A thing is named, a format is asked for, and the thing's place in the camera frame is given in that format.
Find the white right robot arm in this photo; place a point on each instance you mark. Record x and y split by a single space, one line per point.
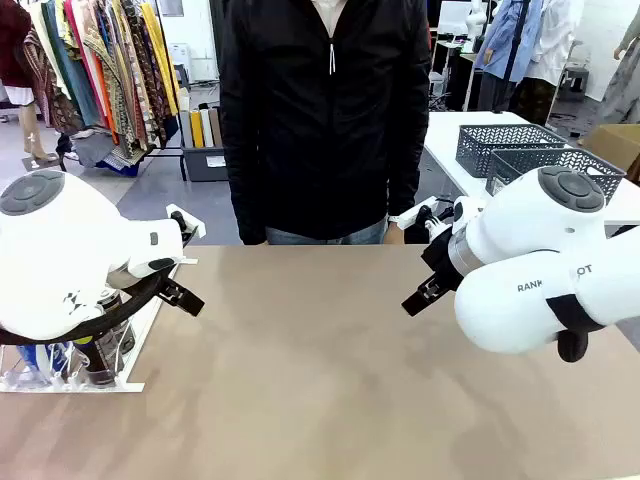
510 310

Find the person's left hand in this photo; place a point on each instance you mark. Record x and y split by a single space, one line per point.
395 234

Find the grey fabric roll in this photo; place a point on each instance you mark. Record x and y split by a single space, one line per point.
186 130

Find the brown patterned hanging garment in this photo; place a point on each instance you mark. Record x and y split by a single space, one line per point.
145 75

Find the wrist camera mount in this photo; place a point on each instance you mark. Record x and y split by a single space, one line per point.
462 210
190 227

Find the cardboard box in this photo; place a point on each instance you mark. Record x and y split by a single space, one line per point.
615 145

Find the mannequin in blue shirt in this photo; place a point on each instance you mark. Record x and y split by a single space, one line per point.
505 40

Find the mannequin in white coat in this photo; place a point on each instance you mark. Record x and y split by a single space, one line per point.
555 45

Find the orange hanging garment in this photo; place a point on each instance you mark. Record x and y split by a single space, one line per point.
107 105

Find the person's right forearm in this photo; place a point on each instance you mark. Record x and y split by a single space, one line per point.
240 200

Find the grey plastic basket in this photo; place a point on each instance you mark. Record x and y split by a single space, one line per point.
520 160
480 150

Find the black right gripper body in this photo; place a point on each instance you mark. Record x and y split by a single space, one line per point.
445 265

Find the white wristwatch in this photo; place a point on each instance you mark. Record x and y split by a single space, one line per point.
394 219

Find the mannequin in maroon top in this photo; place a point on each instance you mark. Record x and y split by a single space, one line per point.
12 40

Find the yellow fabric roll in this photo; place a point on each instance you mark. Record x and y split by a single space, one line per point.
197 130

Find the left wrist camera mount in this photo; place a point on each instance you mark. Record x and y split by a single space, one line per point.
190 227

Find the black pole stand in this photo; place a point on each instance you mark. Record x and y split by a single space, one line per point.
512 50

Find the white air purifier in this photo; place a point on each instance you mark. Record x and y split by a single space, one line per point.
180 62

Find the grey step stool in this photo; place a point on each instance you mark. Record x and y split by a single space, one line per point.
575 82

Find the white side table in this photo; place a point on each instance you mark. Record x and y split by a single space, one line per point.
445 135

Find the grey cloth pile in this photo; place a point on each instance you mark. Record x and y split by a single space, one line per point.
95 147

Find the brown fabric roll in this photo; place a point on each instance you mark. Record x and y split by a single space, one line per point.
216 127

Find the person's left forearm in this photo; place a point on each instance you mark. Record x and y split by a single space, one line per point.
412 175

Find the yellow hanging garment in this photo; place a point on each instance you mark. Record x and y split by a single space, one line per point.
162 60

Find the dark can with silver top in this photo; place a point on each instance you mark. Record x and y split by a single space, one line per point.
120 325

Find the mannequin in grey dress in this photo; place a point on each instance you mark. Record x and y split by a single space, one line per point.
622 80

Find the dark can with green label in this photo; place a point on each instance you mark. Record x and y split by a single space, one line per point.
100 365

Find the grey storage bin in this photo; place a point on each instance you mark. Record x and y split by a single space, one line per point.
205 165

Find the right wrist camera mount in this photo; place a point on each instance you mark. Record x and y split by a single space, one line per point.
462 210

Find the black clothes rack frame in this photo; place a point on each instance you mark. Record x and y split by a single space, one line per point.
172 152

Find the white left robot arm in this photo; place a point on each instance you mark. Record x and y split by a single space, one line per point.
50 250

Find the teal hanging garment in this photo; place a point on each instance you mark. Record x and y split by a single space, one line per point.
75 75

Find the person in black jacket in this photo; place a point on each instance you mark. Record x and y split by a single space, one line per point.
325 125

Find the white can dispenser rack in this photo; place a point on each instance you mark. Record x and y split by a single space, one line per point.
100 387

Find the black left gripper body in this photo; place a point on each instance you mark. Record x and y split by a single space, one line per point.
168 287

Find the white fabric roll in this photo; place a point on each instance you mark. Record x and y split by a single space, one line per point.
206 127

